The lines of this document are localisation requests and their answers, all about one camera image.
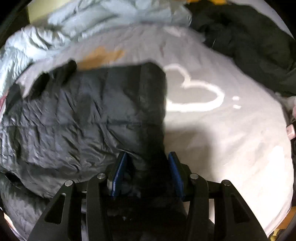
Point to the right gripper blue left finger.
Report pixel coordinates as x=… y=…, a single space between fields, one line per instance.
x=115 y=174

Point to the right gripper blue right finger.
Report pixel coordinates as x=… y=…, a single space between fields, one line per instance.
x=178 y=174

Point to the black down puffer jacket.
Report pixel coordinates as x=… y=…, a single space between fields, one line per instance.
x=72 y=125

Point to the white printed bed sheet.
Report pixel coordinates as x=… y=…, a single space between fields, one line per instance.
x=219 y=121

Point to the dark green black coat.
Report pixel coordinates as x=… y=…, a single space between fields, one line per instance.
x=256 y=44

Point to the light blue quilt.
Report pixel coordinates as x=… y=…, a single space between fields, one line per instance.
x=76 y=21

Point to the yellow orange garment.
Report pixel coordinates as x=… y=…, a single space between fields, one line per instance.
x=217 y=2

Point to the wooden bed frame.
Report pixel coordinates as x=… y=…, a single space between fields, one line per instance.
x=283 y=225

